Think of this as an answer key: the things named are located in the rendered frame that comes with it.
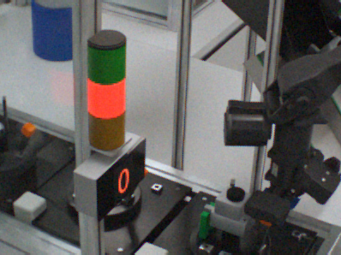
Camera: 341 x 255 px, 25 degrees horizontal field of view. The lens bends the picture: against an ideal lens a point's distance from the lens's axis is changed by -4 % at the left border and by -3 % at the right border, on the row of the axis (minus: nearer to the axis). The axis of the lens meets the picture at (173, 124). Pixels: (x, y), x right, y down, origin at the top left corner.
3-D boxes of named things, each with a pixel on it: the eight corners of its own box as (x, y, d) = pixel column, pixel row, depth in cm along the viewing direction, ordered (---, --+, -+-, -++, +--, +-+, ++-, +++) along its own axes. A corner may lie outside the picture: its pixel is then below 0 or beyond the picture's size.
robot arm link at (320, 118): (325, 94, 114) (264, 92, 113) (331, 115, 109) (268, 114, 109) (319, 133, 117) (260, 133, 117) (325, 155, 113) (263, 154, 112)
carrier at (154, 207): (192, 195, 147) (195, 140, 140) (123, 269, 129) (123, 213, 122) (85, 155, 156) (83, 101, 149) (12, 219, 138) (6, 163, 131)
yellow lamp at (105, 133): (132, 137, 107) (132, 106, 104) (112, 155, 103) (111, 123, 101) (101, 126, 109) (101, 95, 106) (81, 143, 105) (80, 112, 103)
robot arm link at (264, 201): (247, 169, 109) (286, 183, 107) (296, 109, 123) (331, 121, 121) (242, 215, 114) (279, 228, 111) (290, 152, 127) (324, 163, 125)
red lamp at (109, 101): (132, 105, 104) (133, 73, 102) (111, 122, 101) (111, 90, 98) (101, 95, 106) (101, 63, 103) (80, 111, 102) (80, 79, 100)
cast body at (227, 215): (254, 223, 129) (260, 190, 125) (243, 238, 126) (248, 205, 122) (210, 207, 132) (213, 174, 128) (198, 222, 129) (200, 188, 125)
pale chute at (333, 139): (351, 163, 151) (367, 157, 147) (318, 194, 142) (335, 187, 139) (279, 40, 150) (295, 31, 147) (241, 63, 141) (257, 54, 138)
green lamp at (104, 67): (133, 72, 101) (134, 38, 99) (111, 89, 98) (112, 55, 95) (101, 62, 103) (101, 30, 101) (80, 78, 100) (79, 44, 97)
